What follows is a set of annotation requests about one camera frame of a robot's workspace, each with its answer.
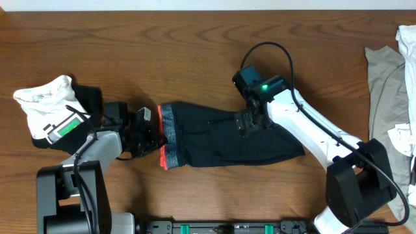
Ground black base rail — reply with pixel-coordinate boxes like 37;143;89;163
135;219;318;234

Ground folded white printed shirt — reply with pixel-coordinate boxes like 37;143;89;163
13;75;90;144

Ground black cable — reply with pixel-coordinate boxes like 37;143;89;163
239;41;411;234
64;104;134;234

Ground left black cable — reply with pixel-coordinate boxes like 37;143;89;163
64;104;134;234

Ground beige garment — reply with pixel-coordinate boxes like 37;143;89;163
364;45;416;225

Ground right black cable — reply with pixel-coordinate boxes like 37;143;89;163
239;41;411;234

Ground black leggings with grey waistband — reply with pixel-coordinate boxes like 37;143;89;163
158;102;305;170

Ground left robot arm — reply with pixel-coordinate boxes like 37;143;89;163
36;103;163;234

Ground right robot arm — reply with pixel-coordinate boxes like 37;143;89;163
232;67;398;233

